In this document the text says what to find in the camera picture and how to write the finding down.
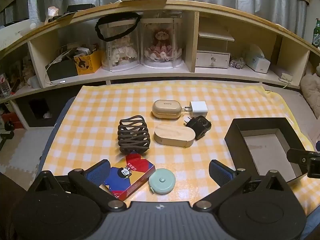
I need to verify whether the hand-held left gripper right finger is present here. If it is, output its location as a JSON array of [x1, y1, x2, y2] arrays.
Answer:
[[192, 159, 297, 212]]

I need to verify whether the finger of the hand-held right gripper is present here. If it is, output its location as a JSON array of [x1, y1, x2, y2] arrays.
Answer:
[[287, 148, 313, 166]]

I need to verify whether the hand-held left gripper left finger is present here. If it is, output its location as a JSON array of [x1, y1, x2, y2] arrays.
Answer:
[[26, 159, 127, 212]]

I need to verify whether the colourful card box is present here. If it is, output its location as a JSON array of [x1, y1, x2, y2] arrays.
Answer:
[[101, 153, 156, 202]]

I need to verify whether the black cardboard box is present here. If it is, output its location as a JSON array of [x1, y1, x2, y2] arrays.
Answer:
[[224, 117, 310, 183]]

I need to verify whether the black charger plug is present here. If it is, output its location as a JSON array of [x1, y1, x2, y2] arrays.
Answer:
[[184, 116, 212, 140]]

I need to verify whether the brown lattice hair claw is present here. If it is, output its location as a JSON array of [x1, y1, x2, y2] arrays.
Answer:
[[117, 115, 151, 155]]

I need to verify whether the green round tape measure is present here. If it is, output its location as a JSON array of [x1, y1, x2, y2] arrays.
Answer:
[[149, 169, 176, 195]]

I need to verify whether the oval wooden case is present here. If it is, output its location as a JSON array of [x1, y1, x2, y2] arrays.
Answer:
[[154, 123, 195, 147]]

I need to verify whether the white charger plug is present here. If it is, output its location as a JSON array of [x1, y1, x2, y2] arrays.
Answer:
[[184, 101, 208, 118]]

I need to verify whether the beige earbuds case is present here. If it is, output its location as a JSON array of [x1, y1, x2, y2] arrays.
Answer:
[[152, 100, 182, 119]]

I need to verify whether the yellow checked mat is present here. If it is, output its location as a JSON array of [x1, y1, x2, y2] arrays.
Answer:
[[40, 84, 317, 204]]

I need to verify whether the blue bed sheet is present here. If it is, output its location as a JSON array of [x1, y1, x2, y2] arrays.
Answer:
[[39, 96, 77, 172]]

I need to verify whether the beige fluffy blanket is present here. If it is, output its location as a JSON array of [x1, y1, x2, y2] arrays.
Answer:
[[300, 64, 320, 119]]

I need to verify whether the black cubby box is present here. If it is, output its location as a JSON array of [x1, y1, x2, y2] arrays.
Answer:
[[16, 97, 59, 129]]

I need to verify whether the white tissue box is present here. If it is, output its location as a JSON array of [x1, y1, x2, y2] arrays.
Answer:
[[244, 44, 271, 74]]

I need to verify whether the dark storage box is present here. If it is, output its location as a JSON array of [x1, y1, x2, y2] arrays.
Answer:
[[45, 60, 78, 82]]

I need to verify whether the yellow cartoon box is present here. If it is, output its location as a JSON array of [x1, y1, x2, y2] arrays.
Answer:
[[74, 50, 104, 75]]

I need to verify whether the clear case with cream doll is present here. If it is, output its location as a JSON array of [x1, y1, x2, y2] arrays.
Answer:
[[101, 17, 141, 72]]

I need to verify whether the green glass bottle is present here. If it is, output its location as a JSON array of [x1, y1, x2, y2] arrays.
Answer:
[[311, 18, 320, 48]]

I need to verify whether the cream dressed doll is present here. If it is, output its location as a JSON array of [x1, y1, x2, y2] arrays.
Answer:
[[107, 36, 138, 65]]

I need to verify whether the clear plastic bottle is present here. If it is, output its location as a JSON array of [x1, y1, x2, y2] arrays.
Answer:
[[0, 72, 12, 98]]

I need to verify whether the wooden shelf unit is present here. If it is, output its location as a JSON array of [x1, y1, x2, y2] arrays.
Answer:
[[0, 0, 320, 130]]

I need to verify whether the pink dressed doll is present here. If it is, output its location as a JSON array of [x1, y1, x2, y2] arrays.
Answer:
[[145, 29, 182, 62]]

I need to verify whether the clear case with pink doll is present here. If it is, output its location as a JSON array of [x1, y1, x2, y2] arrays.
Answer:
[[140, 15, 185, 68]]

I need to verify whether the long white box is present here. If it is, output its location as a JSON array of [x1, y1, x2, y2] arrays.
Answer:
[[0, 19, 38, 52]]

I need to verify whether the white cable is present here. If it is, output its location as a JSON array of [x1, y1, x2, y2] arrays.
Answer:
[[44, 50, 67, 85]]

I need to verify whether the bead bracelet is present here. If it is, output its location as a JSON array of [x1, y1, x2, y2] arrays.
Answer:
[[229, 57, 247, 69]]

